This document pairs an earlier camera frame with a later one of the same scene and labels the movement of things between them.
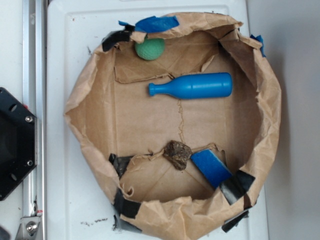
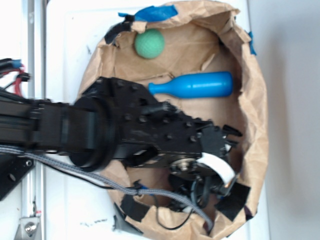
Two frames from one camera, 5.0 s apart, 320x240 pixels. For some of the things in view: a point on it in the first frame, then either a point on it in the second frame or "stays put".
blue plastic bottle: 196,86 stays put
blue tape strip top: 153,24 to 154,14
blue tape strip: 260,39 to 252,50
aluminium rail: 34,98 stays put
